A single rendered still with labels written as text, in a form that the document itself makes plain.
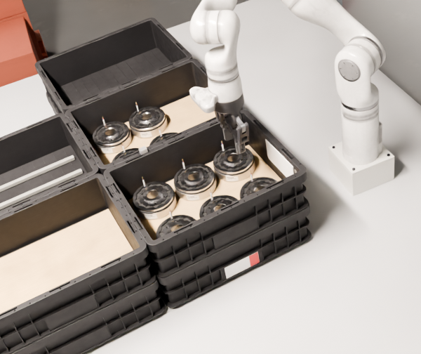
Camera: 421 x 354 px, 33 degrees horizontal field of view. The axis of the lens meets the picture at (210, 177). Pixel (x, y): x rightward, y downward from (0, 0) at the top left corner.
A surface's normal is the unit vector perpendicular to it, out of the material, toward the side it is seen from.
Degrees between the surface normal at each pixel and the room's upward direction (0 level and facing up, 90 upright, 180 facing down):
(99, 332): 90
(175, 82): 90
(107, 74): 0
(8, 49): 0
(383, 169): 90
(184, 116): 0
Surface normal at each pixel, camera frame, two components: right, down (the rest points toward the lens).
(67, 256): -0.15, -0.73
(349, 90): -0.61, 0.63
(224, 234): 0.45, 0.54
